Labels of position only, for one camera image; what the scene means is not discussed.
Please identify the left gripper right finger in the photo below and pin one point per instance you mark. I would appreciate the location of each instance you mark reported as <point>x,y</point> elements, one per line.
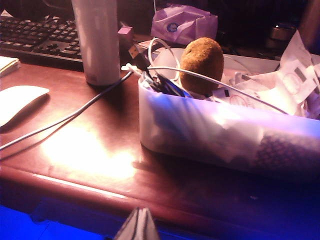
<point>148,230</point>

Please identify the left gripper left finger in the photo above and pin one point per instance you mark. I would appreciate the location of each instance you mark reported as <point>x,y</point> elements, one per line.
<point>128,228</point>

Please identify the translucent plastic storage box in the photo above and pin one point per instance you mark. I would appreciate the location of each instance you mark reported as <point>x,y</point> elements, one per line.
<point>200,130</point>

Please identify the brown fuzzy kiwi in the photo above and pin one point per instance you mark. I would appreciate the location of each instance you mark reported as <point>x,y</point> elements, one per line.
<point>201,65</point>

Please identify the checkered patterned pouch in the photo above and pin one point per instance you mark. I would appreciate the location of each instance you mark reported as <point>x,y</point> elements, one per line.
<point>285,153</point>

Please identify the white computer mouse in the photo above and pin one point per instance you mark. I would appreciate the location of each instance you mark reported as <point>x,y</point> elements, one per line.
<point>17,102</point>

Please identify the white tumbler with black lid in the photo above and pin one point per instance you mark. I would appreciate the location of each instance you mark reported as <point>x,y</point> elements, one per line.
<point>98,45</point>

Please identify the small pink cube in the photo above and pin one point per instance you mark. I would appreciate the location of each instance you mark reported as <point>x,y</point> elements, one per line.
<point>125,33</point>

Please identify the crumpled white printed papers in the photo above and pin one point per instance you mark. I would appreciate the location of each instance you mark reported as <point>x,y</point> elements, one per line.
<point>287,82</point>

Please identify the white notepad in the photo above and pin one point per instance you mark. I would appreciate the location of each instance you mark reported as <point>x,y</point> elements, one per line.
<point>8,65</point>

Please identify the crumpled bag with logo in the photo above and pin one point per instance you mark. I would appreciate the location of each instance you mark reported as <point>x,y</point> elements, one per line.
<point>185,25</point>

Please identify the black computer keyboard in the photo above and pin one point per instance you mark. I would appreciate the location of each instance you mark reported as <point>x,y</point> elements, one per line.
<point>37,37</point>

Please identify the small metal cup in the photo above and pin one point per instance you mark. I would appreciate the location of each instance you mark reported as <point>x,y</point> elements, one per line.
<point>281,33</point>

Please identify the brown metal bottle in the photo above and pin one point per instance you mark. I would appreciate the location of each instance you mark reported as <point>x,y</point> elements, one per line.
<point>311,22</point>

